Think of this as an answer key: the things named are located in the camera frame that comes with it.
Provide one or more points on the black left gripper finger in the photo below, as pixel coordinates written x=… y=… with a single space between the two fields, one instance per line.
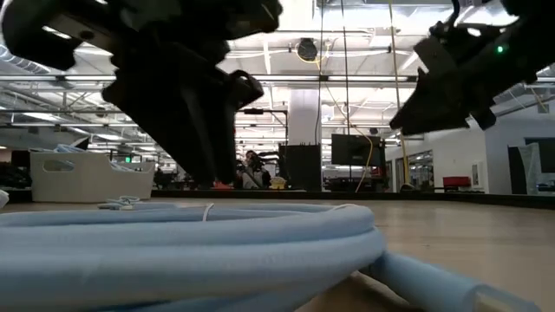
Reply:
x=178 y=143
x=223 y=147

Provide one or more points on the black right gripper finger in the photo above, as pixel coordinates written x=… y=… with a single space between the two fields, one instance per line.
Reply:
x=438 y=84
x=433 y=115

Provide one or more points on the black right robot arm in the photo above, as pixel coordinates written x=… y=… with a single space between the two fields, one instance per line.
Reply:
x=533 y=17

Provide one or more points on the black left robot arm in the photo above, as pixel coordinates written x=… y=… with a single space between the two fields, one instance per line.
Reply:
x=26 y=43

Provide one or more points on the small orange object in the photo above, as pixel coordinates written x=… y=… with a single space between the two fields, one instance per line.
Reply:
x=223 y=185

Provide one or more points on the person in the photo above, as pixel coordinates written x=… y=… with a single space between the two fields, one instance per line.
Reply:
x=253 y=173

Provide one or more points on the small yellow object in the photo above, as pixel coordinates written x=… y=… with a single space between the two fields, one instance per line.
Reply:
x=277 y=183

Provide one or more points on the red box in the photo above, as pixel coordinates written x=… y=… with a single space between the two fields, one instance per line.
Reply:
x=456 y=181

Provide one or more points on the black cabinet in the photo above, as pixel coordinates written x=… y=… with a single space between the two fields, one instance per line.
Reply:
x=301 y=169

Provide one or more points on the black monitor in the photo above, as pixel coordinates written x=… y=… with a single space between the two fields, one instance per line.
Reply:
x=355 y=149

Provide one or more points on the white pillar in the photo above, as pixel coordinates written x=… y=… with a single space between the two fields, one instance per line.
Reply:
x=303 y=117

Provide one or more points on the white plastic bin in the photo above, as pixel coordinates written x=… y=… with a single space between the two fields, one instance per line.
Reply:
x=86 y=182

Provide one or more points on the white dome device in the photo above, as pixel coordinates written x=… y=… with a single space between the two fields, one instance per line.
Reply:
x=2 y=198

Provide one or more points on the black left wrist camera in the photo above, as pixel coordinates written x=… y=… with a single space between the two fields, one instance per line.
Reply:
x=249 y=89

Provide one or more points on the black aluminium table frame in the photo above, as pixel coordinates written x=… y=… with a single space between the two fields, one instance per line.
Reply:
x=433 y=196

